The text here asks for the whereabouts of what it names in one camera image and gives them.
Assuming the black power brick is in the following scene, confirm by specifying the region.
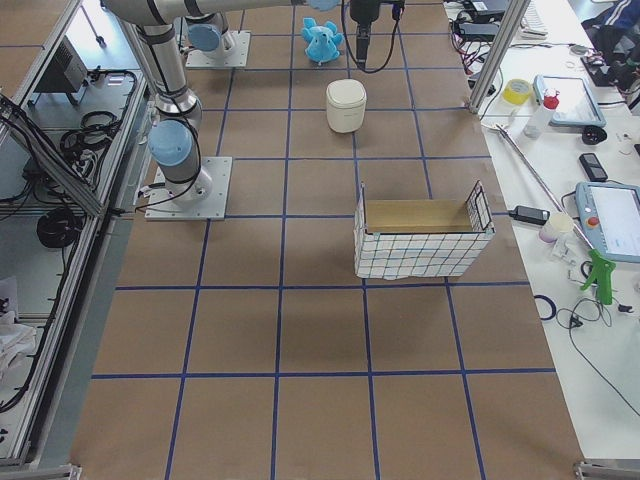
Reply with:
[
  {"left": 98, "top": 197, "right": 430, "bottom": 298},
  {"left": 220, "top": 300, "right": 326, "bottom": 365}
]
[{"left": 508, "top": 205, "right": 550, "bottom": 226}]

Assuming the teach pendant far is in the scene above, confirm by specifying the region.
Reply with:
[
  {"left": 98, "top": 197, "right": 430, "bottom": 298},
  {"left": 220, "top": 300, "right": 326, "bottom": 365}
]
[{"left": 533, "top": 75, "right": 606, "bottom": 127}]

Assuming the long metal grabber rod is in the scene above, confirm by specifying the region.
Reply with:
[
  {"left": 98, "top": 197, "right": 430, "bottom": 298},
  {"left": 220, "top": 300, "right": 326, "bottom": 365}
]
[{"left": 492, "top": 124, "right": 595, "bottom": 251}]

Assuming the aluminium frame post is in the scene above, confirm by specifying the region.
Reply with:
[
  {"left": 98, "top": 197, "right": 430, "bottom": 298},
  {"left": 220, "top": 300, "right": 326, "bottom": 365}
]
[{"left": 467, "top": 0, "right": 530, "bottom": 114}]

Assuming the white lidded trash can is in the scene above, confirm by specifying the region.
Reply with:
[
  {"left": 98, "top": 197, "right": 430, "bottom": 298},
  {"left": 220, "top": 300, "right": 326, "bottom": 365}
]
[{"left": 326, "top": 79, "right": 367, "bottom": 133}]

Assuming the green grabber handle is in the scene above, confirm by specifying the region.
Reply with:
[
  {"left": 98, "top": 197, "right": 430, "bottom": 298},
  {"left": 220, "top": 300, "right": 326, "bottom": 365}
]
[{"left": 580, "top": 248, "right": 616, "bottom": 305}]

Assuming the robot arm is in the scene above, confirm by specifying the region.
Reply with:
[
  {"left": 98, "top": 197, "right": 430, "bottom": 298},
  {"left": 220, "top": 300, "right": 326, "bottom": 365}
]
[
  {"left": 105, "top": 0, "right": 383, "bottom": 120},
  {"left": 185, "top": 12, "right": 236, "bottom": 58}
]

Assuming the blue teddy bear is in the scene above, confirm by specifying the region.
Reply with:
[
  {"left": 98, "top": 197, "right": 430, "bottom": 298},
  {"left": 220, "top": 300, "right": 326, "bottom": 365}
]
[{"left": 301, "top": 17, "right": 344, "bottom": 65}]

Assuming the wire basket with wooden shelf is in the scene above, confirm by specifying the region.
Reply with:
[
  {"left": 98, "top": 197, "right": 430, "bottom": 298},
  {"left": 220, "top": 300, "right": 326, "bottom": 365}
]
[{"left": 354, "top": 182, "right": 496, "bottom": 280}]

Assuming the teach pendant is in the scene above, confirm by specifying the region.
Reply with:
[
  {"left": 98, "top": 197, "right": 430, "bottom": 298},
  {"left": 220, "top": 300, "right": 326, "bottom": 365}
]
[
  {"left": 566, "top": 182, "right": 639, "bottom": 263},
  {"left": 533, "top": 75, "right": 606, "bottom": 127}
]

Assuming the teach pendant near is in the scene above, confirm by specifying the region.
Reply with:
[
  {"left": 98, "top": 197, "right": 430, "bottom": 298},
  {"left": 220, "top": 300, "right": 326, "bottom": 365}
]
[{"left": 566, "top": 182, "right": 639, "bottom": 263}]

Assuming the black remote phone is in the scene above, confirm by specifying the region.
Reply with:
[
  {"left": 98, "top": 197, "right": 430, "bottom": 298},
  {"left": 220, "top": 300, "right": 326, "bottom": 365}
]
[{"left": 579, "top": 153, "right": 608, "bottom": 183}]

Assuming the yellow tape roll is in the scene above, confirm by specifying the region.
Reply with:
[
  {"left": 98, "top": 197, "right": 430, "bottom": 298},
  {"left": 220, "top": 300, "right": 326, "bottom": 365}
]
[{"left": 502, "top": 78, "right": 532, "bottom": 105}]

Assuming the white spray bottle red cap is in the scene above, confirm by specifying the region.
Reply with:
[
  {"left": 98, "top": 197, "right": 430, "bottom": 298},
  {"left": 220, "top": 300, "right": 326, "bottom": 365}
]
[{"left": 523, "top": 89, "right": 559, "bottom": 139}]

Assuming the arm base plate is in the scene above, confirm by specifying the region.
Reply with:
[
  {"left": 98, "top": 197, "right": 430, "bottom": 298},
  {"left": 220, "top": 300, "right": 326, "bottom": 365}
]
[
  {"left": 144, "top": 157, "right": 233, "bottom": 221},
  {"left": 186, "top": 25, "right": 251, "bottom": 70}
]

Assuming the blue tape roll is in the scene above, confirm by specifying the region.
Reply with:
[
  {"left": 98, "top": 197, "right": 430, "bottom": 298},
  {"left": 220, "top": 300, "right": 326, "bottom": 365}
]
[{"left": 534, "top": 294, "right": 557, "bottom": 321}]

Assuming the white plastic cup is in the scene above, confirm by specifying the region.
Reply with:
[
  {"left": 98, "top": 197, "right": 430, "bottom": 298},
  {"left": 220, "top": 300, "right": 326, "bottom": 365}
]
[{"left": 538, "top": 212, "right": 574, "bottom": 243}]

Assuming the grey control box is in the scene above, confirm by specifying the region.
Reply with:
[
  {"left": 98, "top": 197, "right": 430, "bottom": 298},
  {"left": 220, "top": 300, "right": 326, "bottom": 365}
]
[{"left": 34, "top": 36, "right": 88, "bottom": 105}]

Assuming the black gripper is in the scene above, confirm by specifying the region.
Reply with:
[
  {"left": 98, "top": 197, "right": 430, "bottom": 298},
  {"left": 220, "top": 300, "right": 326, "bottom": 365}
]
[{"left": 349, "top": 0, "right": 404, "bottom": 69}]

